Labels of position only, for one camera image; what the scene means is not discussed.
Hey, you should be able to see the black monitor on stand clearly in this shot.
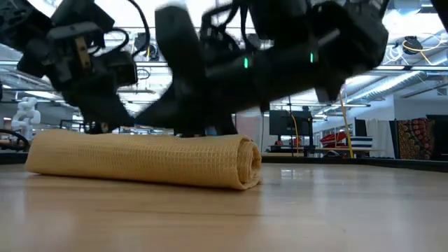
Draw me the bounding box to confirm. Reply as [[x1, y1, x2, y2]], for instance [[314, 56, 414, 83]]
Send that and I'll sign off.
[[268, 110, 314, 147]]

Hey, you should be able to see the black ceiling cable reel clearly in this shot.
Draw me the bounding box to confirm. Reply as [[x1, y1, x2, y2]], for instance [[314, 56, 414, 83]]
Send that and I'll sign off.
[[134, 32, 161, 62], [395, 34, 426, 56]]

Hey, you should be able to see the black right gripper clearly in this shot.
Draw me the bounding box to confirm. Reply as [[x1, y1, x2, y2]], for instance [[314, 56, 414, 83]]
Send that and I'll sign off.
[[155, 0, 346, 138]]

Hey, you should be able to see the red folded cloth stack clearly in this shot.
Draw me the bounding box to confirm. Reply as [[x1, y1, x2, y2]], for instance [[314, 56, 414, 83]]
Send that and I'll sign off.
[[320, 131, 348, 148]]

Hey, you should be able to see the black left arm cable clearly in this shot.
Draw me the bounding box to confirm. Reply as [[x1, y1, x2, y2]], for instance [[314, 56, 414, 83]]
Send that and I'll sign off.
[[89, 0, 152, 59]]

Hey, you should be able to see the white building pillar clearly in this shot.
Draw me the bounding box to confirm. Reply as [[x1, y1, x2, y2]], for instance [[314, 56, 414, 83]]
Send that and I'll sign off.
[[232, 111, 265, 153]]

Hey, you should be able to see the black cage frame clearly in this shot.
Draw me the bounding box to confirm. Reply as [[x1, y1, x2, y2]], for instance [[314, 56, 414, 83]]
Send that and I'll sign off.
[[59, 120, 92, 133]]

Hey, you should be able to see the striped folded cloth stack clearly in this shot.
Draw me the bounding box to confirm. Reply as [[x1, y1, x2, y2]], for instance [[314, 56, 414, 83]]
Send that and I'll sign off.
[[349, 136, 374, 151]]

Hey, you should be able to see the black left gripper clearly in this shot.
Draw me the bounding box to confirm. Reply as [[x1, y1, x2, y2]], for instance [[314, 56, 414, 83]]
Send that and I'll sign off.
[[16, 0, 139, 135]]

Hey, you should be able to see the yellow waffle-weave towel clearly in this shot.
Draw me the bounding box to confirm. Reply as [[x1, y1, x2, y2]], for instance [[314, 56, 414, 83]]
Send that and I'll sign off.
[[24, 129, 263, 191]]

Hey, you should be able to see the black hanging cable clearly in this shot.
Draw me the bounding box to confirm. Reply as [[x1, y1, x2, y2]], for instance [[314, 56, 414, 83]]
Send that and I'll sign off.
[[287, 96, 295, 158]]

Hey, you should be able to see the dark red patterned rug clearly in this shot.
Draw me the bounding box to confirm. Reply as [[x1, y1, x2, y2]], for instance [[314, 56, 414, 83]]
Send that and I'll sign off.
[[395, 118, 435, 161]]

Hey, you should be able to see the black aluminium table frame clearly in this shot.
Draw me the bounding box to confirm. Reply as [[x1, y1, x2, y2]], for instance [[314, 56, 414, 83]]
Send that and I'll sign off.
[[0, 150, 448, 173]]

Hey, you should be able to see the narrow black upright panel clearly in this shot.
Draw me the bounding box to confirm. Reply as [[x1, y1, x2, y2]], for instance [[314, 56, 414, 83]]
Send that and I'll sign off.
[[353, 118, 368, 138]]

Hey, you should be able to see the black curved hose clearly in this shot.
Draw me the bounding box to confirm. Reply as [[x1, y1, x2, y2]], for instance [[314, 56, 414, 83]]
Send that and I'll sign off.
[[0, 129, 32, 152]]

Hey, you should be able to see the white hanging cloth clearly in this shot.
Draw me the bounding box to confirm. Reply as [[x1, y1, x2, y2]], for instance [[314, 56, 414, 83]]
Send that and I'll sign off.
[[365, 118, 392, 159]]

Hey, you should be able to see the dark wall panel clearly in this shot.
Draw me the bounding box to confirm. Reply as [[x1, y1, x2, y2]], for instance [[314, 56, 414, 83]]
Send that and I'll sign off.
[[426, 115, 448, 162]]

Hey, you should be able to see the yellow hanging cable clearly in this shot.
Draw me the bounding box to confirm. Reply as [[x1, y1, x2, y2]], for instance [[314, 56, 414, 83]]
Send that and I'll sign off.
[[338, 90, 354, 159]]

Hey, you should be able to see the white humanoid robot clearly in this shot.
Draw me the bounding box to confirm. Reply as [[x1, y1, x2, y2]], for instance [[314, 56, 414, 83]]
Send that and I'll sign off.
[[10, 97, 42, 141]]

